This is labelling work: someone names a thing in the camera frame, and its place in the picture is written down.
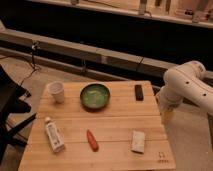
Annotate dark brown rectangular block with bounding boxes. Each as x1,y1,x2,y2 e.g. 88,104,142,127
135,85,144,101

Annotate black cable on floor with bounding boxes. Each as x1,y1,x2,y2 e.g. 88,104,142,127
0,41,43,87

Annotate orange toy carrot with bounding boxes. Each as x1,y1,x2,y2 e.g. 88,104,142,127
87,130,99,152

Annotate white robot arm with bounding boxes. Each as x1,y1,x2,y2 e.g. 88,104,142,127
156,61,213,150

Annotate green ceramic bowl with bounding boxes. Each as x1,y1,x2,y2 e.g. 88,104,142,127
80,83,110,110

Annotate white paper cup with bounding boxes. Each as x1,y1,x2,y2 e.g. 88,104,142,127
47,81,65,103

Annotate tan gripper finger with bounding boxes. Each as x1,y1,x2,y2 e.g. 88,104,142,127
162,111,174,125

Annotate white tube with label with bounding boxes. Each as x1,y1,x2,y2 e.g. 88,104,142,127
45,117,65,153

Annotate grey metal rail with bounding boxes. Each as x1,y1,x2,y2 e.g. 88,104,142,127
0,28,213,89

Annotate white sponge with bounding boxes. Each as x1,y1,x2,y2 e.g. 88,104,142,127
131,131,145,154

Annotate black tripod stand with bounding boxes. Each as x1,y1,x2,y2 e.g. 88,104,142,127
0,65,36,164

